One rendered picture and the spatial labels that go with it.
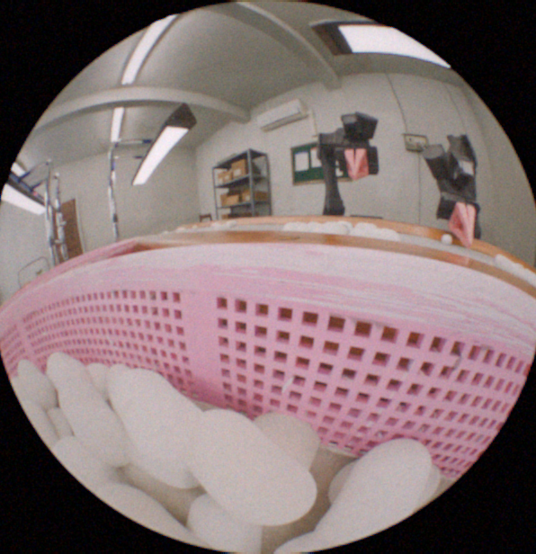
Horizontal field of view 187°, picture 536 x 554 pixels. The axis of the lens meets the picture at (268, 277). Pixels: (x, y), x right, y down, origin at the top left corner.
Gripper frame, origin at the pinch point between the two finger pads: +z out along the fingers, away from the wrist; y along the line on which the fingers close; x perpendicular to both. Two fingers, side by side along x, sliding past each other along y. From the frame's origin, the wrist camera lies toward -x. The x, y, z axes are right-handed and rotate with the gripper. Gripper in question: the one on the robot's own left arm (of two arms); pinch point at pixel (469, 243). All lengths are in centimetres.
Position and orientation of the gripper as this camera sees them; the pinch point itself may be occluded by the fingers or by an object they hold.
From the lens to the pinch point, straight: 37.3
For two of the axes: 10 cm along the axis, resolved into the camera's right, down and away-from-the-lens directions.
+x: 4.4, 4.8, 7.6
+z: -4.2, 8.6, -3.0
